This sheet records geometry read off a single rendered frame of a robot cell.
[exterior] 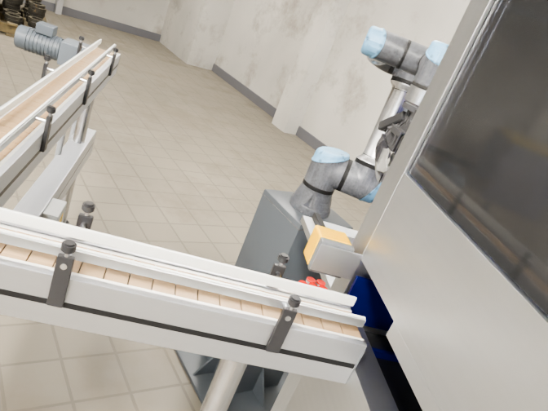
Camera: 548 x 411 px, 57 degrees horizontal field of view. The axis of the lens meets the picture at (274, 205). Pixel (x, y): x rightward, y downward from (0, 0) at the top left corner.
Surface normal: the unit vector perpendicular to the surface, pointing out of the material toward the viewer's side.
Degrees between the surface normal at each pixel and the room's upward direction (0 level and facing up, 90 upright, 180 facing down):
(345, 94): 90
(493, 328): 90
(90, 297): 90
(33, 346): 0
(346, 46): 90
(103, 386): 0
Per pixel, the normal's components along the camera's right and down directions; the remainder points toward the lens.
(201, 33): 0.49, 0.50
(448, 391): -0.93, -0.27
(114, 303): 0.12, 0.43
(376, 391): 0.35, -0.86
